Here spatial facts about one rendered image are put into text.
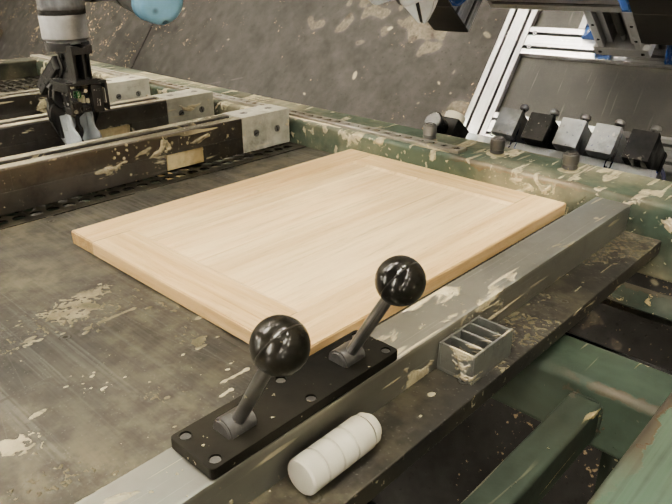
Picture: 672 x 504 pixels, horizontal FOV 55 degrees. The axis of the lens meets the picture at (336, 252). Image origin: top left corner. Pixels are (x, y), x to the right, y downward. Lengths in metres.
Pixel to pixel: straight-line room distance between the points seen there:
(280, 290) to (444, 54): 1.85
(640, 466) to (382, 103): 2.12
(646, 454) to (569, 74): 1.58
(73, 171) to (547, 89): 1.34
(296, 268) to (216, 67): 2.51
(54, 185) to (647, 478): 0.91
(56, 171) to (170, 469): 0.71
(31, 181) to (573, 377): 0.81
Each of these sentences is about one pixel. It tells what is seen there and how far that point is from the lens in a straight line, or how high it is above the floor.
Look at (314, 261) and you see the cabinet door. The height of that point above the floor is 1.21.
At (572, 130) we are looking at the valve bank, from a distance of 1.25.
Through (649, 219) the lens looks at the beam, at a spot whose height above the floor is 0.90.
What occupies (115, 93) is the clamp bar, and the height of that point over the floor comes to 0.99.
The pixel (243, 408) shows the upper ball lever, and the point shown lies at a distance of 0.46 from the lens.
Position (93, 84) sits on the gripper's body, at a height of 1.27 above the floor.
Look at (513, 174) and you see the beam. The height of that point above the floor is 0.91.
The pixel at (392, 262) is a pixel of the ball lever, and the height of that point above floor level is 1.43.
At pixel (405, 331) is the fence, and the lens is 0.61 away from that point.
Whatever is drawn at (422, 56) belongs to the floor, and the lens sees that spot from 2.53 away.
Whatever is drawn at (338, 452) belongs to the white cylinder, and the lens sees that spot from 0.50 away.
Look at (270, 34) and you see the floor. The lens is 3.11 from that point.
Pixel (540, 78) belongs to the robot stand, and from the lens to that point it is 2.02.
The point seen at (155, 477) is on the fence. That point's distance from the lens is 0.48.
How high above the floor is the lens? 1.83
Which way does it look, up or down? 51 degrees down
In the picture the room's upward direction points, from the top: 60 degrees counter-clockwise
